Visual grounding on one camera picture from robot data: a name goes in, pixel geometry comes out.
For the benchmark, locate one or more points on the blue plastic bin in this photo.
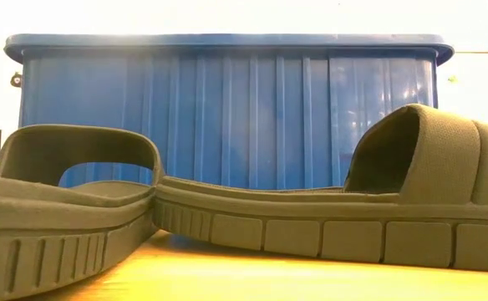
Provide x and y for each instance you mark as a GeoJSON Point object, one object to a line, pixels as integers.
{"type": "Point", "coordinates": [227, 117]}

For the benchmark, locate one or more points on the black rubber slide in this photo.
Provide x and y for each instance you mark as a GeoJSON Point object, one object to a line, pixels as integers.
{"type": "Point", "coordinates": [39, 217]}

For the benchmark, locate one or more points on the black ceiling spotlight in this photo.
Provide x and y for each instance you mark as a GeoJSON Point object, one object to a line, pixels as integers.
{"type": "Point", "coordinates": [16, 79]}

